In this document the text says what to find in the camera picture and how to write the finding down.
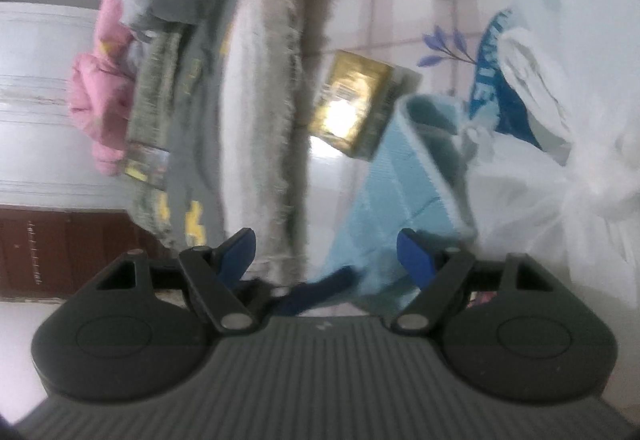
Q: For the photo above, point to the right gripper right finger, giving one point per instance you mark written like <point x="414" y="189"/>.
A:
<point x="439" y="270"/>

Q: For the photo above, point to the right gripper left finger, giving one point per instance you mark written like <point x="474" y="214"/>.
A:
<point x="213" y="273"/>

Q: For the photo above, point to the light blue towel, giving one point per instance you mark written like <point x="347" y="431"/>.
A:
<point x="415" y="181"/>

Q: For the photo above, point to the white plastic bag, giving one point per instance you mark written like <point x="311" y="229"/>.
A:
<point x="573" y="201"/>

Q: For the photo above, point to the brown wooden cabinet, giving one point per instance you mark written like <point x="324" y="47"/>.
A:
<point x="53" y="253"/>

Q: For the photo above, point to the gold foil packet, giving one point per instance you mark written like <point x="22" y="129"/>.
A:
<point x="354" y="104"/>

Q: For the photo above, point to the pink quilted blanket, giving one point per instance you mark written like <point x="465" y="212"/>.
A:
<point x="101" y="90"/>

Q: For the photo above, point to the white fluffy blanket edge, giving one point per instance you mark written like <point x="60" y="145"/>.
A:
<point x="264" y="102"/>

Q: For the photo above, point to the checkered floral bed sheet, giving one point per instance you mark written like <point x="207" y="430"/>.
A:
<point x="433" y="46"/>

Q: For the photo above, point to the grey patterned bed cover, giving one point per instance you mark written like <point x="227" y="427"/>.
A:
<point x="172" y="142"/>

